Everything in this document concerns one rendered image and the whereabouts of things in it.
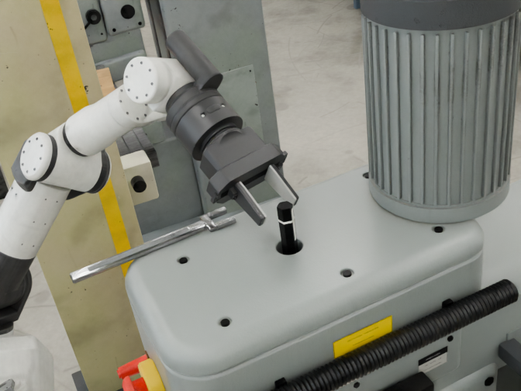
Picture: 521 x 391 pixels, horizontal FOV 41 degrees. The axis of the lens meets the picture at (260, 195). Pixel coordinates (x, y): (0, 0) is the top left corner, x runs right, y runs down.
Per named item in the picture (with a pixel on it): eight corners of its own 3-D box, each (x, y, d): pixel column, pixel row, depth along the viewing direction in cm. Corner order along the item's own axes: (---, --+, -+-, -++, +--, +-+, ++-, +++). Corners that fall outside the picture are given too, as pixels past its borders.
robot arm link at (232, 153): (277, 180, 103) (229, 123, 107) (294, 140, 95) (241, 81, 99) (209, 218, 97) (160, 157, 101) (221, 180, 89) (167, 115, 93)
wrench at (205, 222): (75, 288, 94) (74, 284, 94) (68, 273, 97) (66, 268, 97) (236, 223, 102) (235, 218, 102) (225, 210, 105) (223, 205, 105)
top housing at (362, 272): (198, 462, 88) (173, 375, 79) (136, 336, 108) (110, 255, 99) (493, 316, 102) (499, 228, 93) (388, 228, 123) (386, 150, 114)
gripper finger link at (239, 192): (263, 226, 94) (235, 192, 96) (267, 214, 91) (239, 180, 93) (253, 231, 93) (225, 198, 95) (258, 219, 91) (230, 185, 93)
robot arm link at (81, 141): (150, 99, 114) (77, 144, 124) (98, 80, 106) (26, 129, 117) (156, 158, 110) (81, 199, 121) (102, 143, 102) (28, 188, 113)
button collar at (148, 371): (156, 413, 95) (147, 383, 92) (143, 384, 100) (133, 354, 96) (170, 407, 96) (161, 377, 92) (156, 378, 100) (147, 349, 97)
